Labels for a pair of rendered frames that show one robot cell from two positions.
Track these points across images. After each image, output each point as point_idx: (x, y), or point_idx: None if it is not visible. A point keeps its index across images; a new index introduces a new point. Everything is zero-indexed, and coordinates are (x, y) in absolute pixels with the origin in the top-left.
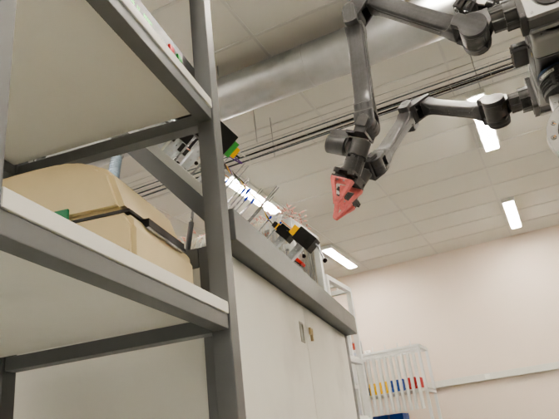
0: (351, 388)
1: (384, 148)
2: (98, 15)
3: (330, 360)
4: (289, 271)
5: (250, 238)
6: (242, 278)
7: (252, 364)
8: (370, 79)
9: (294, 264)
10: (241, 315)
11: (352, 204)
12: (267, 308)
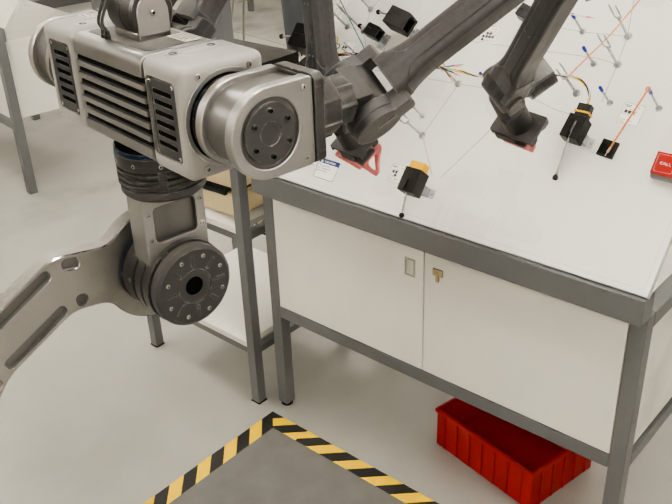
0: (608, 380)
1: (495, 63)
2: None
3: (509, 318)
4: (340, 215)
5: (271, 190)
6: (293, 210)
7: (299, 263)
8: (306, 28)
9: (358, 209)
10: (288, 233)
11: (506, 142)
12: (331, 235)
